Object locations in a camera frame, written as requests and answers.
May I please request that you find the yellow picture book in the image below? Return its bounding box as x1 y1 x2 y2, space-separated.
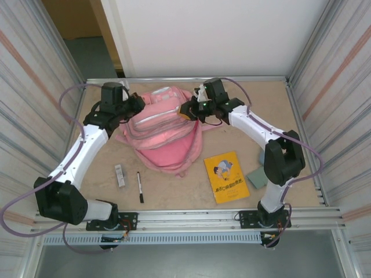
203 150 251 204

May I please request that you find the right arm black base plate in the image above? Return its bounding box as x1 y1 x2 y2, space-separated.
238 208 292 229

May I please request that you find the small grey white box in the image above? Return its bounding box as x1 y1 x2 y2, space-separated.
115 164 127 189

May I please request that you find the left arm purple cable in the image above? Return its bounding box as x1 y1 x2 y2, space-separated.
0 82 128 254

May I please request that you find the wide aluminium mounting rail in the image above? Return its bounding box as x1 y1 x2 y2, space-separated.
30 206 347 232

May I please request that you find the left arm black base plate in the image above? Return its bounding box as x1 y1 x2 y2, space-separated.
86 212 139 232

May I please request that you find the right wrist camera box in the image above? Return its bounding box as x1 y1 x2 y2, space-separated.
194 83 209 102

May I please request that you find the left arm base wiring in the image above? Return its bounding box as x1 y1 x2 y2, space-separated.
100 231 130 250

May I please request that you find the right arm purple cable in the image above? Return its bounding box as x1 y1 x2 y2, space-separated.
221 77 324 250

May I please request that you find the brown wooden door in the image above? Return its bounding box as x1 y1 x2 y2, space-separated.
100 23 126 78

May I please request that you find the pink school backpack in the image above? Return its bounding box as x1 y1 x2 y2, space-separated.
115 86 224 178

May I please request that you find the right arm base wiring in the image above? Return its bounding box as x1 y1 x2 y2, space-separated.
259 231 282 249

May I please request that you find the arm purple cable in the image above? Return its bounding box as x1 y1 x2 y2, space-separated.
221 77 324 250
0 82 128 254

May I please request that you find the slotted grey cable duct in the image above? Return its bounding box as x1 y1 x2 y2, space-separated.
42 233 263 246

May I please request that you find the long thin aluminium table rail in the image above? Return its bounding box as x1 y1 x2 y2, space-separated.
85 75 290 83

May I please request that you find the black and white marker pen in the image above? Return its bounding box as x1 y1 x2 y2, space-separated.
136 171 145 204

